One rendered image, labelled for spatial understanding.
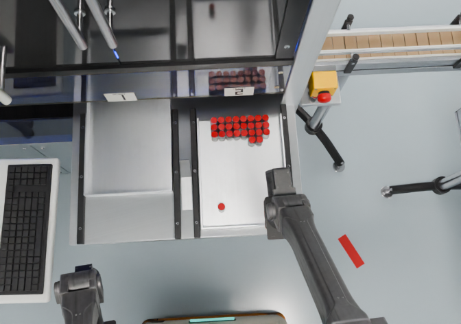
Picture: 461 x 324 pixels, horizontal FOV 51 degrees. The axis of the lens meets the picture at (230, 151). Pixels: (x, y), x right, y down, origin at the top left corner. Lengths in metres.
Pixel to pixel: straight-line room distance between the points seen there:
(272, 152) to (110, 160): 0.50
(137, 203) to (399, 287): 1.41
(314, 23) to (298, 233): 0.46
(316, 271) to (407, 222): 1.70
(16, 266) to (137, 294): 0.86
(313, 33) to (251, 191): 0.55
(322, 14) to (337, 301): 0.59
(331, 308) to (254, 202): 0.75
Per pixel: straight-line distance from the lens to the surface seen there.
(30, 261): 1.62
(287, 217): 0.95
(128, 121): 1.56
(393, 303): 2.46
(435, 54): 1.70
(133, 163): 1.52
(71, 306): 0.96
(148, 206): 1.49
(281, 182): 1.06
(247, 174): 1.49
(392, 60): 1.64
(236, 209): 1.47
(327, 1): 1.03
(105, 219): 1.51
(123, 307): 2.38
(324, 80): 1.45
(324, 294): 0.79
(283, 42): 1.17
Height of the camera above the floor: 2.33
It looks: 75 degrees down
